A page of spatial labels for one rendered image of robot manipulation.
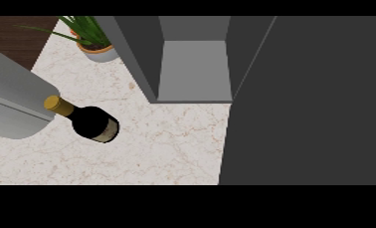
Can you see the dark grey cabinet door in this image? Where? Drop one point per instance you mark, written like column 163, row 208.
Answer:
column 302, row 106

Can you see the dark wine bottle gold cap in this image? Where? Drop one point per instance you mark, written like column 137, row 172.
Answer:
column 91, row 123

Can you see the potted green plant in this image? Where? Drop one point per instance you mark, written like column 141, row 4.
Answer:
column 93, row 44

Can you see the grey cabinet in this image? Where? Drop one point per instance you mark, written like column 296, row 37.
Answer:
column 193, row 69

